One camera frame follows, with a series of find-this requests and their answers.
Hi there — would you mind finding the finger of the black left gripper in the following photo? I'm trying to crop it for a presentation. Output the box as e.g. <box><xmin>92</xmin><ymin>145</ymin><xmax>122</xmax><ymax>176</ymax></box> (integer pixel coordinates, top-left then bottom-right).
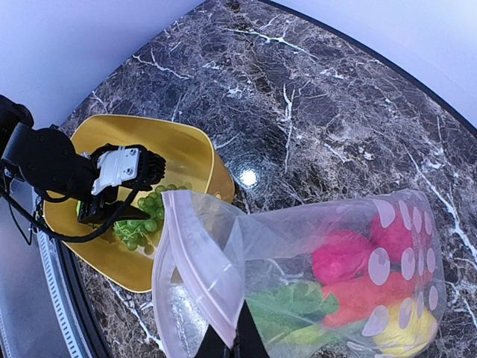
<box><xmin>122</xmin><ymin>207</ymin><xmax>149</xmax><ymax>220</ymax></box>

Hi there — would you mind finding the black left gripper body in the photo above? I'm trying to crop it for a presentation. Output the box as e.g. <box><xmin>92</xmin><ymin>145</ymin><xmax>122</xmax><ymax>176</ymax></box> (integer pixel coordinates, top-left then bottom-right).
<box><xmin>76</xmin><ymin>186</ymin><xmax>123</xmax><ymax>225</ymax></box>

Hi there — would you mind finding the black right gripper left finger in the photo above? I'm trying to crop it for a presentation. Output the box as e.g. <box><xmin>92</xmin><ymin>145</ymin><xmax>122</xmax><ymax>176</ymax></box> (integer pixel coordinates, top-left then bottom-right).
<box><xmin>195</xmin><ymin>325</ymin><xmax>234</xmax><ymax>358</ymax></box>

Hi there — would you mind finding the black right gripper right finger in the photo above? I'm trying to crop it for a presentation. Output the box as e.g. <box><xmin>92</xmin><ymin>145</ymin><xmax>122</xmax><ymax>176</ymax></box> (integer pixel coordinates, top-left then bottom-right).
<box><xmin>233</xmin><ymin>301</ymin><xmax>269</xmax><ymax>358</ymax></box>

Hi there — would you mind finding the green grape bunch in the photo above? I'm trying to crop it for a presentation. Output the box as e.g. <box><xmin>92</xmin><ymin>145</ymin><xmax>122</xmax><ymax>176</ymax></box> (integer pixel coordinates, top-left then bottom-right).
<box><xmin>113</xmin><ymin>182</ymin><xmax>192</xmax><ymax>256</ymax></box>

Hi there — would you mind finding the green leafy vegetable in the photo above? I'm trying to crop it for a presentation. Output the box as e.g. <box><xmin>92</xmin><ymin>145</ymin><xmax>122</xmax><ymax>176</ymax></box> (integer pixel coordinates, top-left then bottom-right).
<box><xmin>246</xmin><ymin>280</ymin><xmax>339</xmax><ymax>344</ymax></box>

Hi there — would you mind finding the green bumpy cucumber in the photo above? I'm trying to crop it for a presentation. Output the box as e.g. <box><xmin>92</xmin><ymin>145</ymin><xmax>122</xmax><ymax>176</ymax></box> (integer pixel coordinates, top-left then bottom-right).
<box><xmin>275</xmin><ymin>322</ymin><xmax>358</xmax><ymax>346</ymax></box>

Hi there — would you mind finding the yellow plastic basket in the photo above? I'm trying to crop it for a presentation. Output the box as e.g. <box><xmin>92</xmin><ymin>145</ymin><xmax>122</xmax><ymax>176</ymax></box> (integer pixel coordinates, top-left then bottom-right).
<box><xmin>42</xmin><ymin>114</ymin><xmax>236</xmax><ymax>295</ymax></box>

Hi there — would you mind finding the orange carrot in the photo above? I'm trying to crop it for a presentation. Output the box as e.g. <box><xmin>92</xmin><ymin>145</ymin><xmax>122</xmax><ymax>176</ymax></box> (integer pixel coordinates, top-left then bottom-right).
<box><xmin>322</xmin><ymin>272</ymin><xmax>429</xmax><ymax>327</ymax></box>

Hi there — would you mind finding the red tomato front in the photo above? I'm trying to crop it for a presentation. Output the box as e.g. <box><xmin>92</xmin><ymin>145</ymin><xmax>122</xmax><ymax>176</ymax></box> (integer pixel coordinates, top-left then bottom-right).
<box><xmin>312</xmin><ymin>230</ymin><xmax>373</xmax><ymax>286</ymax></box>

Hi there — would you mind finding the clear zip top bag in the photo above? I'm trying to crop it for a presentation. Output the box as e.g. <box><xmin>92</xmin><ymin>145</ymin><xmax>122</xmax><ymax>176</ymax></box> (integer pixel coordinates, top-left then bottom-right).
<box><xmin>151</xmin><ymin>189</ymin><xmax>446</xmax><ymax>357</ymax></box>

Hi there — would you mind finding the yellow lemon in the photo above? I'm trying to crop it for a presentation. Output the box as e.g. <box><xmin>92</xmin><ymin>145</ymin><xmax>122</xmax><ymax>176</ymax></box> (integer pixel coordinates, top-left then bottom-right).
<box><xmin>373</xmin><ymin>298</ymin><xmax>438</xmax><ymax>357</ymax></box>

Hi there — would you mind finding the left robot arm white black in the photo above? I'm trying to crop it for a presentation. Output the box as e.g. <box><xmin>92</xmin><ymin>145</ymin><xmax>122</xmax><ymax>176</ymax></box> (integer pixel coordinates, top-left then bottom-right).
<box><xmin>1</xmin><ymin>96</ymin><xmax>145</xmax><ymax>226</ymax></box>

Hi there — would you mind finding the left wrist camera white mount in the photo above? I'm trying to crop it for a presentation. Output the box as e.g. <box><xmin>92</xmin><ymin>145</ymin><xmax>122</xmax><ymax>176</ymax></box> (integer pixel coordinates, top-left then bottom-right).
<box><xmin>89</xmin><ymin>143</ymin><xmax>167</xmax><ymax>197</ymax></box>

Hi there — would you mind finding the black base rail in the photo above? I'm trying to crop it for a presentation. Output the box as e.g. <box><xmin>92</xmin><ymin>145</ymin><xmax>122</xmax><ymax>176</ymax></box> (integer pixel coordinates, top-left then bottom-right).
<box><xmin>54</xmin><ymin>242</ymin><xmax>113</xmax><ymax>357</ymax></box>

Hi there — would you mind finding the white slotted cable duct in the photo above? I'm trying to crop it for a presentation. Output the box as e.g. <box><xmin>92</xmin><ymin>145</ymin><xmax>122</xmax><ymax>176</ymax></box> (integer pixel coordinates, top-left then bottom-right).
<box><xmin>37</xmin><ymin>231</ymin><xmax>92</xmax><ymax>357</ymax></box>

